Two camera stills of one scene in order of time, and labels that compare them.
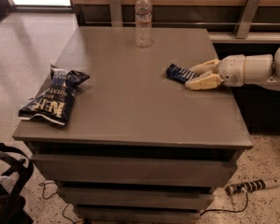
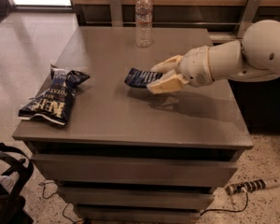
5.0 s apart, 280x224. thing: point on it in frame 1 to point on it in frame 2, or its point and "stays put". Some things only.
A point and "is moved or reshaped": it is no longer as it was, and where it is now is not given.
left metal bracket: x=116 y=9 stays put
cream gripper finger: x=205 y=81 to x=167 y=82
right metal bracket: x=251 y=7 stays put
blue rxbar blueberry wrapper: x=179 y=74 is moved or reshaped
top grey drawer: x=139 y=169 stays put
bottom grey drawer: x=139 y=215 stays put
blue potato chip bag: x=55 y=101 stays put
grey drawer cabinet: x=137 y=147 stays put
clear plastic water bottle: x=143 y=21 stays put
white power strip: x=252 y=186 stays put
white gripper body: x=231 y=69 to x=195 y=65
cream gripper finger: x=205 y=67 to x=168 y=64
